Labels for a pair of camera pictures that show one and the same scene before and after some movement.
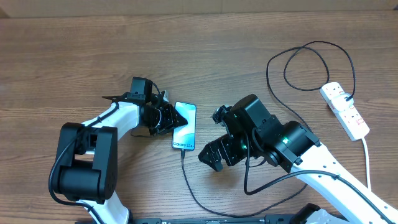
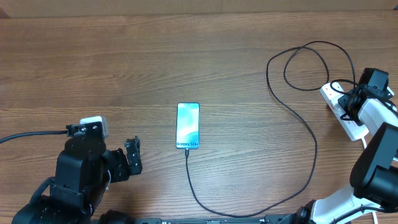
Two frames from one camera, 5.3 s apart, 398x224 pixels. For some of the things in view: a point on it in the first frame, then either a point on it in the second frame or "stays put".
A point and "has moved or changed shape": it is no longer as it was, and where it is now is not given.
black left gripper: [170, 121] → [117, 158]
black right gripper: [227, 144] → [341, 101]
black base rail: [209, 221] stays put
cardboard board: [37, 9] stays put
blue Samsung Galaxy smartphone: [184, 136] has moved or changed shape
